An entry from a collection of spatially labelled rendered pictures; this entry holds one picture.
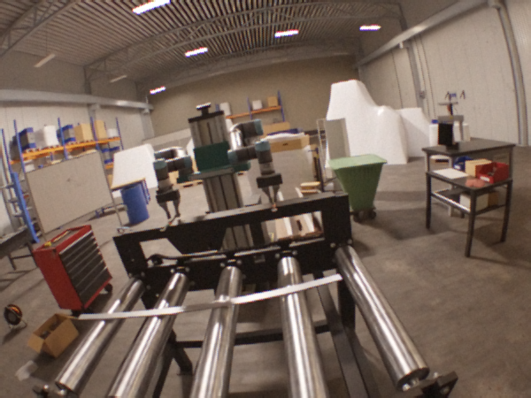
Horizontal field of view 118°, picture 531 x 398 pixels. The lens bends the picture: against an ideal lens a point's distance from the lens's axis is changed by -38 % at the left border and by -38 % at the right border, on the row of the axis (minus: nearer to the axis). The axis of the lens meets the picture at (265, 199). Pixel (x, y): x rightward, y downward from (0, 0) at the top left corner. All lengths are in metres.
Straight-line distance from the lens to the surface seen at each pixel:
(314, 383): 0.75
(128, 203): 6.66
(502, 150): 4.65
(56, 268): 3.14
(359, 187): 3.64
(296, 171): 4.45
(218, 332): 0.96
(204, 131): 2.41
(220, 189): 2.45
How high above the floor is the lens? 1.55
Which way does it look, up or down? 16 degrees down
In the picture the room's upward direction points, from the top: 11 degrees counter-clockwise
